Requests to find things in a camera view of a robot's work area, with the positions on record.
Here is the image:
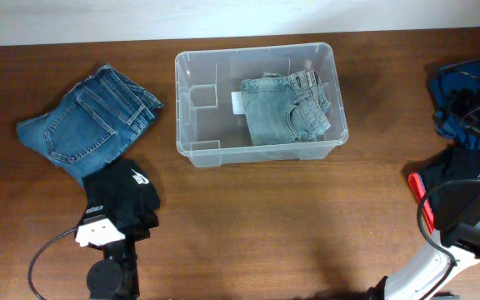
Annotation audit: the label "clear plastic storage bin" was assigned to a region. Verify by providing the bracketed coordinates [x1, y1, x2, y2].
[175, 42, 349, 168]

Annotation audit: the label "light blue jeans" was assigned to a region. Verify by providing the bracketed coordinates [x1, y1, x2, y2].
[240, 70, 331, 146]

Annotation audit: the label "black garment with red trim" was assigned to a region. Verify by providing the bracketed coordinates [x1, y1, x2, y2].
[407, 146, 480, 233]

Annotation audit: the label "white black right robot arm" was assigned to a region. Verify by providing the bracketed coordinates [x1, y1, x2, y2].
[364, 60, 480, 299]

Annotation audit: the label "white label in bin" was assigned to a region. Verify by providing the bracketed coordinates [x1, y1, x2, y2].
[231, 92, 245, 115]

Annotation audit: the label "black Nike garment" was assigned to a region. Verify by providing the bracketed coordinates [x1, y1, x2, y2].
[80, 159, 161, 240]

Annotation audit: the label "dark blue folded jeans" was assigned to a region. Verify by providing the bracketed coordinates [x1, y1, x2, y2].
[16, 63, 163, 184]

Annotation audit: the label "dark blue folded shirt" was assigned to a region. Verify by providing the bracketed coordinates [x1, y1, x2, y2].
[427, 60, 480, 150]

